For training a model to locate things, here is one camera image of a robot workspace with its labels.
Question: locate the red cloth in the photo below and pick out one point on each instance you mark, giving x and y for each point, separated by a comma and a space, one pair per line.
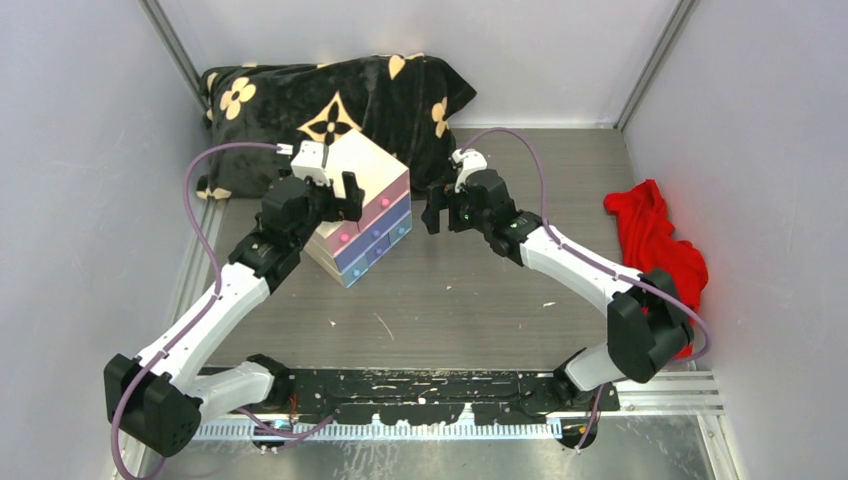
646, 238

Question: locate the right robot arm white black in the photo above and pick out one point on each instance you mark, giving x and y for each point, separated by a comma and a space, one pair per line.
646, 323

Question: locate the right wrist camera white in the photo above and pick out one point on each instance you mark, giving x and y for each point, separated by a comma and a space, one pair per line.
465, 163

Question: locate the aluminium slotted rail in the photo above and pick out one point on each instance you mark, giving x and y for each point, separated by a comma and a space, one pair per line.
465, 429

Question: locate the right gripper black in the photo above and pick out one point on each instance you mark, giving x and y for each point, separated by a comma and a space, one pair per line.
437, 201

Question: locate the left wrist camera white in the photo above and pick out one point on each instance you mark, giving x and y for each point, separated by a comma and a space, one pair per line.
310, 163

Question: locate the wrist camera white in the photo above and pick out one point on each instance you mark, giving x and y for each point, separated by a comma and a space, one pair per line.
310, 163
465, 163

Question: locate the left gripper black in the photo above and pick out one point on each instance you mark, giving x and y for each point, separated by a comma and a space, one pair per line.
352, 194

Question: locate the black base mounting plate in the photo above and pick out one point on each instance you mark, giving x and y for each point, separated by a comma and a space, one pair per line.
429, 397

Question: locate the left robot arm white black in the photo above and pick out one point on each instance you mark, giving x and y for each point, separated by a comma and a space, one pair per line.
158, 397

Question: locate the black floral plush blanket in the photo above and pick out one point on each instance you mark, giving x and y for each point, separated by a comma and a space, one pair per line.
402, 103

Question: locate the pastel mini drawer organizer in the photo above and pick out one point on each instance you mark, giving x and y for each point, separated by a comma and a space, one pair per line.
347, 249

